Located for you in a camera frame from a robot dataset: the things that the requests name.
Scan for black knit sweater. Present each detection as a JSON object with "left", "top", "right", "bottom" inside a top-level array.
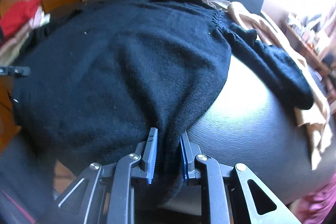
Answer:
[{"left": 12, "top": 0, "right": 314, "bottom": 210}]

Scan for pink white folded garments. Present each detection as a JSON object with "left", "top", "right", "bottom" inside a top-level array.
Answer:
[{"left": 1, "top": 6, "right": 50, "bottom": 65}]

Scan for red folded garment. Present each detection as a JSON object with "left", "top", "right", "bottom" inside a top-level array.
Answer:
[{"left": 1, "top": 0, "right": 41, "bottom": 41}]

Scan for cream knit sweater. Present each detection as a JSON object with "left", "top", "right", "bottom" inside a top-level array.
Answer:
[{"left": 227, "top": 2, "right": 333, "bottom": 170}]

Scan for pink ruffled bed cover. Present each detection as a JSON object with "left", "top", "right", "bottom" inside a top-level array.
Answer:
[{"left": 296, "top": 181, "right": 335, "bottom": 223}]

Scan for wooden desk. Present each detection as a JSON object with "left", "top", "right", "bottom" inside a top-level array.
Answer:
[{"left": 282, "top": 20, "right": 335, "bottom": 103}]

